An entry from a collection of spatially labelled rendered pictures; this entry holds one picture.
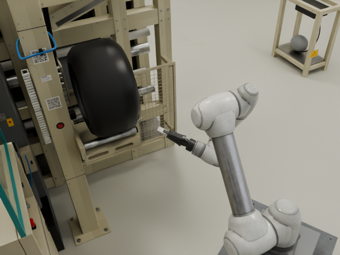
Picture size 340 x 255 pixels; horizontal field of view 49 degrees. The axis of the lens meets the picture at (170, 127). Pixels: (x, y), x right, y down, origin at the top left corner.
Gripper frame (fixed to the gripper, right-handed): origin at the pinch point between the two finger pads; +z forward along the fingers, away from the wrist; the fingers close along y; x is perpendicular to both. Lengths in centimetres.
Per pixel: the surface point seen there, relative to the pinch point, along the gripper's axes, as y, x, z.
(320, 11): 72, 228, -89
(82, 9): -16, 40, 74
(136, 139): 17.4, -5.5, 12.5
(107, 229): 93, -53, 5
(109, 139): 14.3, -14.3, 26.6
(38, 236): -9, -81, 30
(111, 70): -27.7, 6.0, 38.4
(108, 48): -27, 17, 46
